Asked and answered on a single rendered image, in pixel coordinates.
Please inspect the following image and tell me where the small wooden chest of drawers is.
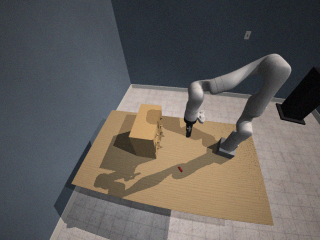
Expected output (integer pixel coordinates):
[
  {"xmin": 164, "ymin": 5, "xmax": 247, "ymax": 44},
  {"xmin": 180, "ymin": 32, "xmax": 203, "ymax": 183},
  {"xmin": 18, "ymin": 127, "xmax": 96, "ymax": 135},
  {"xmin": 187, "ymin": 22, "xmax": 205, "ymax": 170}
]
[{"xmin": 129, "ymin": 104, "xmax": 161, "ymax": 159}]

